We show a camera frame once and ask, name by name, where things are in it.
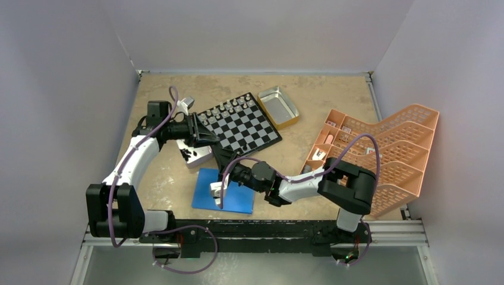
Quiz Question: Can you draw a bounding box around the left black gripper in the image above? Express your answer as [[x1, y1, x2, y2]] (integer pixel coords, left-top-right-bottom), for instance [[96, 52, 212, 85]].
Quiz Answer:
[[163, 113, 219, 148]]

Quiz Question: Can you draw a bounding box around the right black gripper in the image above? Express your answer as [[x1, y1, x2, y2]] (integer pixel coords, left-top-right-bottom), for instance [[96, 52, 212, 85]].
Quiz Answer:
[[212, 147, 264, 194]]

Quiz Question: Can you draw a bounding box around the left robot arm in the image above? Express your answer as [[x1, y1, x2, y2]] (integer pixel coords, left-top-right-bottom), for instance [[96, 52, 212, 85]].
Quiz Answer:
[[86, 100, 220, 243]]

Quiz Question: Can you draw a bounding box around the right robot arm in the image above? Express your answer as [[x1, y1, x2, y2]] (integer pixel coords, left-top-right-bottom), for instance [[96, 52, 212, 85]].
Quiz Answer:
[[210, 145, 380, 242]]

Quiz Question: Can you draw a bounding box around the pile of black chess pieces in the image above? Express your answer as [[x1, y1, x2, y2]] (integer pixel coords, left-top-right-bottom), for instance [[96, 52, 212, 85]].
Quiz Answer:
[[180, 148, 197, 162]]

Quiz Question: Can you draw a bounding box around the white chess piece row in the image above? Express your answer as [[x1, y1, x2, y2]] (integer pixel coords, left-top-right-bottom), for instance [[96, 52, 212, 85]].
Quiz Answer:
[[198, 93, 258, 125]]

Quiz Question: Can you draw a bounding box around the black and silver chessboard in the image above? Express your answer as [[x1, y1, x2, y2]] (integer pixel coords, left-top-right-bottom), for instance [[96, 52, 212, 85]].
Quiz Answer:
[[204, 100, 282, 155]]

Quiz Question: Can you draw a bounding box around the blue folder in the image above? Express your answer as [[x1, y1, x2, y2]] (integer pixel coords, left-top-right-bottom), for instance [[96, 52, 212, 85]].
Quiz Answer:
[[191, 168, 255, 214]]

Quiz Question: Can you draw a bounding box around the gold rectangular metal tin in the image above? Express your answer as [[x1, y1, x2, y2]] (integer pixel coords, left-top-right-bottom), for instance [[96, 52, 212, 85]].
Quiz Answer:
[[257, 86, 300, 130]]

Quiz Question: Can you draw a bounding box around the white small device in organizer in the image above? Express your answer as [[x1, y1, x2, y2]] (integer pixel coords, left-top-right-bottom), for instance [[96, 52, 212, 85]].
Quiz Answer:
[[312, 150, 326, 160]]

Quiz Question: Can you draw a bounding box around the pink eraser in organizer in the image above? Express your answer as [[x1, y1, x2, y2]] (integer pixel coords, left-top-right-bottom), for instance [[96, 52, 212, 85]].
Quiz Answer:
[[324, 134, 334, 144]]

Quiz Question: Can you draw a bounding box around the orange plastic tiered organizer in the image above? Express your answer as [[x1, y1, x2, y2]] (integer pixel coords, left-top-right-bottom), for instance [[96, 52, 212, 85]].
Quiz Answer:
[[301, 104, 439, 218]]

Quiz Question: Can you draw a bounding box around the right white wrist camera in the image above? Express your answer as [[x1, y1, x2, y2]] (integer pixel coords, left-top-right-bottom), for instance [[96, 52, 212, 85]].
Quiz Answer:
[[209, 182, 226, 208]]

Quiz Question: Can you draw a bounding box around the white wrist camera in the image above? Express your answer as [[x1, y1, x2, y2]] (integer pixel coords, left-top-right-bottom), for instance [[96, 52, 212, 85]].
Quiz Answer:
[[209, 182, 226, 208], [177, 96, 195, 115]]

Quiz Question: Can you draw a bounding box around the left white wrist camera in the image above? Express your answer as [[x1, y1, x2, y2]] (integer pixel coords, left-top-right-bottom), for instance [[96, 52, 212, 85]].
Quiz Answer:
[[177, 96, 195, 115]]

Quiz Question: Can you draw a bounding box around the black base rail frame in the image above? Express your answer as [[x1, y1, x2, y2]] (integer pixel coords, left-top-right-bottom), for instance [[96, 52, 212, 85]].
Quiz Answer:
[[83, 218, 428, 261]]

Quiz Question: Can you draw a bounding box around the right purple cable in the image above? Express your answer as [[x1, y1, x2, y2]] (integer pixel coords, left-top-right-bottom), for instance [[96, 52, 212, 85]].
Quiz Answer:
[[218, 134, 382, 268]]

